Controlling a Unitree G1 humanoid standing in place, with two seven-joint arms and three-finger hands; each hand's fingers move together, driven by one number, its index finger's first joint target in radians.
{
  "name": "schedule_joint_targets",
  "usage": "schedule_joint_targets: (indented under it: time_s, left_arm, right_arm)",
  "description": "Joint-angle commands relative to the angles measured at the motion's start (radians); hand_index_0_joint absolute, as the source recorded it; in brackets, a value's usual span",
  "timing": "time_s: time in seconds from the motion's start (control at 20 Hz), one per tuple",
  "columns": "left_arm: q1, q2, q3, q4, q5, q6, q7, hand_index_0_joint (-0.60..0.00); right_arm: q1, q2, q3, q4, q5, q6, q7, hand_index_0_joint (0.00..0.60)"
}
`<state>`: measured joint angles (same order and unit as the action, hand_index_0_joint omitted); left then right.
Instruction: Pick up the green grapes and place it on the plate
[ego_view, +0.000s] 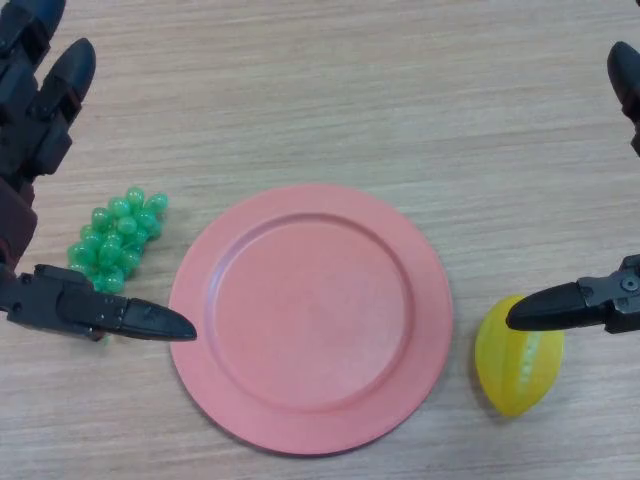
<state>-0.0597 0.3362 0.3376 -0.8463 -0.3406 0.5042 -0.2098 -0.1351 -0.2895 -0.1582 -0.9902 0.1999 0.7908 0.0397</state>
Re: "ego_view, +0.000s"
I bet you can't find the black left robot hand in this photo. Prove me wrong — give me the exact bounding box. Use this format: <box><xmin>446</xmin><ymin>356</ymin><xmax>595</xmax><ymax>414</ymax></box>
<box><xmin>0</xmin><ymin>0</ymin><xmax>197</xmax><ymax>343</ymax></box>

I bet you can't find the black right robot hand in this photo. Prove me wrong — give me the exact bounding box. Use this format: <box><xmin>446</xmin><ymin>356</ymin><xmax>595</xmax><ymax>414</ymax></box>
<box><xmin>505</xmin><ymin>41</ymin><xmax>640</xmax><ymax>335</ymax></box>

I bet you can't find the green grape bunch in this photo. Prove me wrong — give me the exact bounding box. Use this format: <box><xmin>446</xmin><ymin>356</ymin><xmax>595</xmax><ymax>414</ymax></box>
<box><xmin>66</xmin><ymin>186</ymin><xmax>170</xmax><ymax>347</ymax></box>

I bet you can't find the pink round plate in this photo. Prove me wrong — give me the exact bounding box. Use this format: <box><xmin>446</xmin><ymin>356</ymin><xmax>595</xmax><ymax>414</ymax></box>
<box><xmin>168</xmin><ymin>183</ymin><xmax>455</xmax><ymax>442</ymax></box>

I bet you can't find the yellow starfruit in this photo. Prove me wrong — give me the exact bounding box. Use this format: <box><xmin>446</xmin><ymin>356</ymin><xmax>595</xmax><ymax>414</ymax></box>
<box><xmin>473</xmin><ymin>294</ymin><xmax>566</xmax><ymax>419</ymax></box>

